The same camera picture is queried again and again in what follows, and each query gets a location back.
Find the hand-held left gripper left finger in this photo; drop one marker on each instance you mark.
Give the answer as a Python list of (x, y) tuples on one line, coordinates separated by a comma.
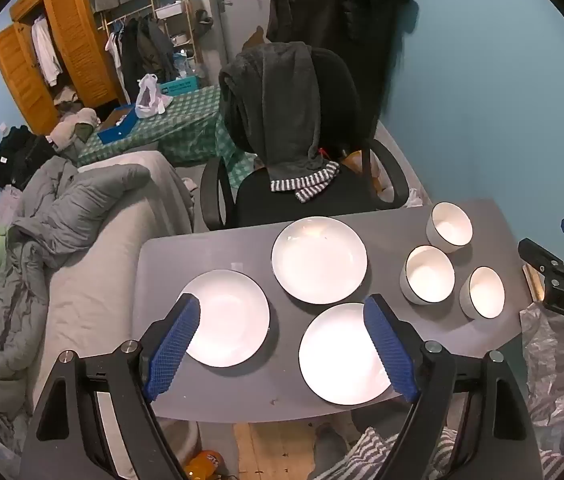
[(172, 350)]

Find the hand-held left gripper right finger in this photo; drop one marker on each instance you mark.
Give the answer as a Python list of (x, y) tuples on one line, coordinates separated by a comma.
[(392, 355)]

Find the beige clothes pile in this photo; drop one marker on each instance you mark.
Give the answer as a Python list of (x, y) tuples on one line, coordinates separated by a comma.
[(72, 127)]

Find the white hanging shirt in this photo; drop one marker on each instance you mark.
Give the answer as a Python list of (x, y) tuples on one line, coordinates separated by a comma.
[(47, 50)]

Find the grey door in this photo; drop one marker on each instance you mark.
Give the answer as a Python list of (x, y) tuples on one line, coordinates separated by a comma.
[(242, 15)]

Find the grey sheeted mattress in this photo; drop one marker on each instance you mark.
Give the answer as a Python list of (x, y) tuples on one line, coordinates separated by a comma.
[(112, 270)]

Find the person's striped trousers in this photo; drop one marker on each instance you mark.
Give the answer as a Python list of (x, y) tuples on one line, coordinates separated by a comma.
[(362, 455)]

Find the teal box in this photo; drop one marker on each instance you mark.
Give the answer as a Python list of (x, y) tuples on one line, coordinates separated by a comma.
[(179, 85)]

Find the white crumpled bag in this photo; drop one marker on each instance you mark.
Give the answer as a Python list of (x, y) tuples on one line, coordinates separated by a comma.
[(414, 197)]

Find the grey white striped cloth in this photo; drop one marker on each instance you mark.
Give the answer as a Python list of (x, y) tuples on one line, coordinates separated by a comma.
[(307, 185)]

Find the black office chair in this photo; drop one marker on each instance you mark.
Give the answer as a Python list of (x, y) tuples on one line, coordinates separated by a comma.
[(262, 200)]

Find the grey hoodie with striped cuff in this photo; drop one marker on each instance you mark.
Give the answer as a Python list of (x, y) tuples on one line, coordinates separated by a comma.
[(282, 100)]

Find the white bowl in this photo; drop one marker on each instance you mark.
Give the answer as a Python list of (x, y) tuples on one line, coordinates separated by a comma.
[(484, 292), (451, 225), (429, 272)]

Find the white plate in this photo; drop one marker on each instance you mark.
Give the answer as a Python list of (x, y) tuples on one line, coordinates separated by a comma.
[(342, 355), (319, 260), (232, 315)]

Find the green checked tablecloth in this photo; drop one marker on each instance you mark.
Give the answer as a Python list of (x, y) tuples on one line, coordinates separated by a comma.
[(182, 120)]

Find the blue box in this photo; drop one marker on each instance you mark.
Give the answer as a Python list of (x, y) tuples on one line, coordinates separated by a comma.
[(117, 127)]

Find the black hanging coats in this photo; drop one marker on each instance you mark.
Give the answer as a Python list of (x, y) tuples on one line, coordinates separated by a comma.
[(332, 35)]

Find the black clothes pile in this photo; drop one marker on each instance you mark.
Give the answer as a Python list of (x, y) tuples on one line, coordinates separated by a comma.
[(17, 155)]

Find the dark hanging jackets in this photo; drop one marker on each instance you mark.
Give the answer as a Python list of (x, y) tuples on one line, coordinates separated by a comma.
[(147, 55)]

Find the silver plastic sheet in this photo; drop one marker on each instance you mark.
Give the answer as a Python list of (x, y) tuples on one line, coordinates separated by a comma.
[(547, 375)]

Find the orange bag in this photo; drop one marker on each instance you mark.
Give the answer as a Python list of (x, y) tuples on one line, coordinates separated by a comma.
[(357, 162)]

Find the person's grey clad leg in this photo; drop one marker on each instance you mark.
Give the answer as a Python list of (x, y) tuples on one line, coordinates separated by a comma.
[(329, 445)]

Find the wooden wardrobe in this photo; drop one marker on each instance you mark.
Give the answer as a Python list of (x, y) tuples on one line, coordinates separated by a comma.
[(77, 35)]

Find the white plastic basin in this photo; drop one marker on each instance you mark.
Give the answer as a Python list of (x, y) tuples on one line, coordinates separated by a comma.
[(182, 440)]

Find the white plastic bag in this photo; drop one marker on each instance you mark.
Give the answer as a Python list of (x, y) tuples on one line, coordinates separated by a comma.
[(149, 97)]

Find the wooden board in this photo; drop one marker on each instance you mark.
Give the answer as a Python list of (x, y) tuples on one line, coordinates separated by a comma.
[(533, 282)]

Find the white shelf unit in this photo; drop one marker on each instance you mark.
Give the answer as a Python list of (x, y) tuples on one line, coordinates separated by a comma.
[(169, 10)]

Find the grey duvet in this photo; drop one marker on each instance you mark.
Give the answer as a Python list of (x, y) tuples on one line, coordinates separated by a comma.
[(77, 200)]

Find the orange bottle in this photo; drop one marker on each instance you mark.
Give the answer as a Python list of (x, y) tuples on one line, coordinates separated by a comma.
[(202, 465)]

